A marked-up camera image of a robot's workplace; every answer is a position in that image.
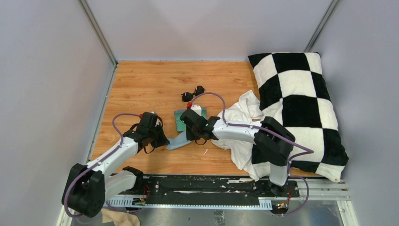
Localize white crumpled cloth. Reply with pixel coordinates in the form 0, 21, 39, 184
212, 90, 281, 182

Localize black metal base rail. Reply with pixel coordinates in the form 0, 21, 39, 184
107, 174, 350, 215

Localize beige crumpled cloth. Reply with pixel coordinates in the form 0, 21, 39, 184
101, 209, 141, 226

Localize black white checkered pillow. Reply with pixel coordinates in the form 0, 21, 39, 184
248, 52, 349, 182

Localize light blue cleaning cloth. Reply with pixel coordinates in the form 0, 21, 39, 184
166, 131, 191, 150

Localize black round sunglasses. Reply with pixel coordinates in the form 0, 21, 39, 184
181, 86, 205, 103

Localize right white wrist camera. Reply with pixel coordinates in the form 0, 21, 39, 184
191, 105, 202, 116

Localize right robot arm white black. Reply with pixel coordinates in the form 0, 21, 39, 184
180, 109, 295, 197

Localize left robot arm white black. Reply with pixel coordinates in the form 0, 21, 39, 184
62, 112, 169, 218

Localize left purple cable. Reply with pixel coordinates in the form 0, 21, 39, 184
64, 113, 144, 218

